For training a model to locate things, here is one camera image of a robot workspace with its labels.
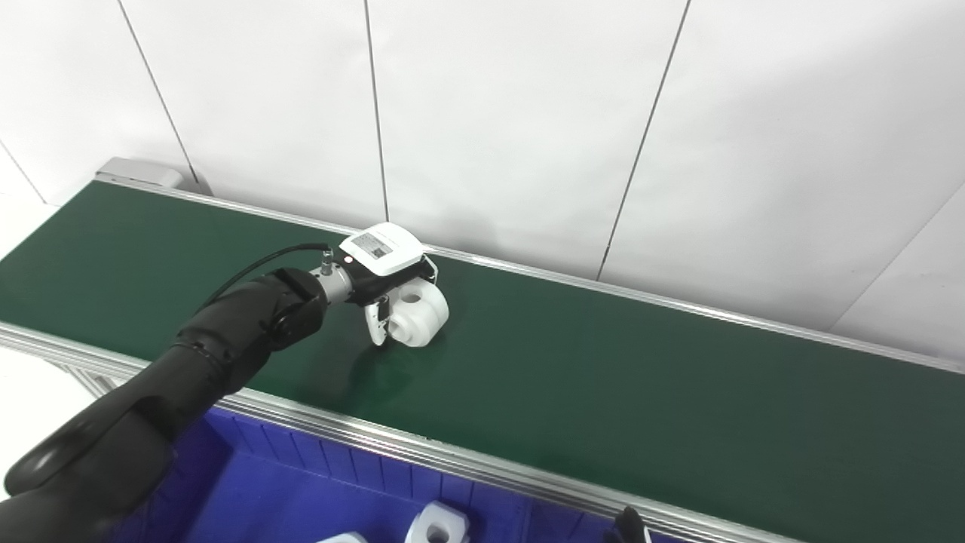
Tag green conveyor belt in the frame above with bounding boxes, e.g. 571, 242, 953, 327
0, 181, 965, 543

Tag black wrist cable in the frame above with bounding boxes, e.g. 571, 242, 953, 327
195, 242, 337, 311

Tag white round plastic part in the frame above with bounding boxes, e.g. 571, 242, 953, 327
384, 281, 451, 348

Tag blue plastic bin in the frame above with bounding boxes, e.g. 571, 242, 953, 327
113, 407, 532, 543
524, 499, 679, 543

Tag white hexagonal part with hole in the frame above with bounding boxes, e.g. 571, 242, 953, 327
404, 501, 470, 543

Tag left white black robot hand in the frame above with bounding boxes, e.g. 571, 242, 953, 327
335, 222, 442, 348

